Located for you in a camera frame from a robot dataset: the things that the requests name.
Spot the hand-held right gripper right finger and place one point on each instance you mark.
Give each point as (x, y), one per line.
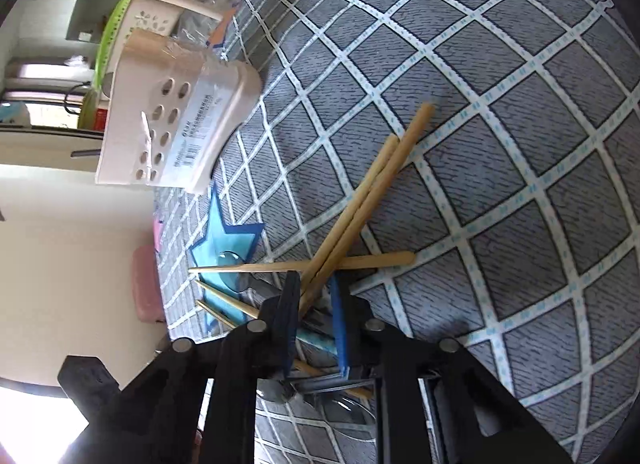
(340, 329)

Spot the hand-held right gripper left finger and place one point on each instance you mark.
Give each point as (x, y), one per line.
(292, 324)

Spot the wooden chopstick blue floral band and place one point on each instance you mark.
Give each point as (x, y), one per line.
(225, 298)
(215, 313)

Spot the plain wooden chopstick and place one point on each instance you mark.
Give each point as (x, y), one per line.
(390, 168)
(370, 178)
(380, 260)

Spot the grey translucent spoon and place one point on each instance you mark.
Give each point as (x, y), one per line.
(345, 414)

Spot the beige plastic utensil holder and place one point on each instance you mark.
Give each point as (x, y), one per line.
(150, 108)

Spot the blue paper star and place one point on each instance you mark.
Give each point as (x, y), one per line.
(220, 239)

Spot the pink stool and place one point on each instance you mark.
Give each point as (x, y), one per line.
(145, 289)

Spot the pink paper star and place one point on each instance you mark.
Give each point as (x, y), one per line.
(159, 234)

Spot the grey checked tablecloth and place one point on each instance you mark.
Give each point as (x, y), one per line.
(500, 143)

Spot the cream cabinet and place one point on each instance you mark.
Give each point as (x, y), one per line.
(45, 148)

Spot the clear plastic bag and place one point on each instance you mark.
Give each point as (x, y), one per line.
(215, 8)

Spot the green plastic basket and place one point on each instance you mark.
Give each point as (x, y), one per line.
(107, 43)

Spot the beige basket with flower cutouts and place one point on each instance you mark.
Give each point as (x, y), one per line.
(155, 16)

